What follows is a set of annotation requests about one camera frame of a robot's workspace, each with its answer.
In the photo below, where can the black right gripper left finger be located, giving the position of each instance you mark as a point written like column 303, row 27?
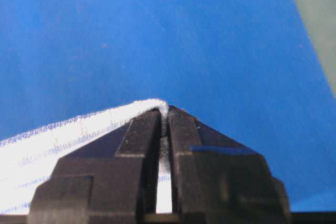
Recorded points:
column 110, row 180

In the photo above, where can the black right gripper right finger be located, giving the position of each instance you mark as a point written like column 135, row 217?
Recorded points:
column 218, row 180

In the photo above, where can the white blue striped towel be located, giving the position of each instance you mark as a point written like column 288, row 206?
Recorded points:
column 27, row 159

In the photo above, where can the blue table cloth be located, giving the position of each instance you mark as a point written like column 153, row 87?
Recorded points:
column 244, row 67

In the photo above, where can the black table edge rail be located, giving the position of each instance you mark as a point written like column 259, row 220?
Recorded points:
column 296, row 217

